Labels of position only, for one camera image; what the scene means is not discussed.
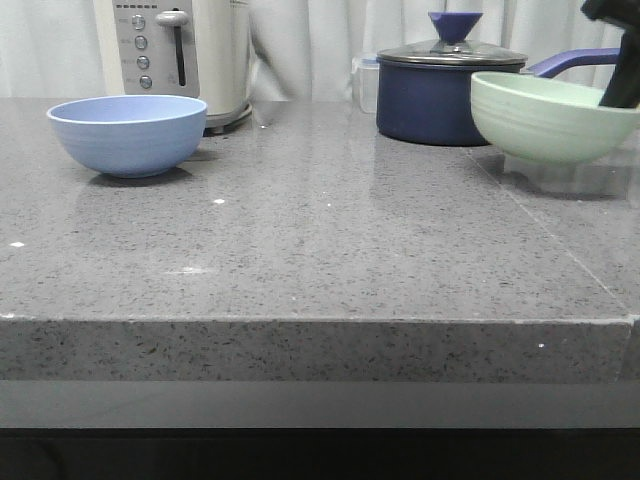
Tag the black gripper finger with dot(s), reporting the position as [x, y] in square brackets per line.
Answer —
[623, 88]

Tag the green bowl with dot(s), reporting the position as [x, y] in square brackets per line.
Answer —
[545, 120]

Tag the blue bowl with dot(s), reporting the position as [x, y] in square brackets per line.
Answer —
[130, 136]

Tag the glass pot lid blue knob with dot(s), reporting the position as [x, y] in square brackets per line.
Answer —
[452, 47]

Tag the dark blue saucepan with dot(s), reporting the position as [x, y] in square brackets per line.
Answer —
[429, 104]

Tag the clear plastic container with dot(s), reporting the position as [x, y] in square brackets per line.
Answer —
[365, 78]

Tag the white curtain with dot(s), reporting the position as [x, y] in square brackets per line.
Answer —
[302, 49]

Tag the white toaster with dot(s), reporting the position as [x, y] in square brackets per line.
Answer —
[191, 48]

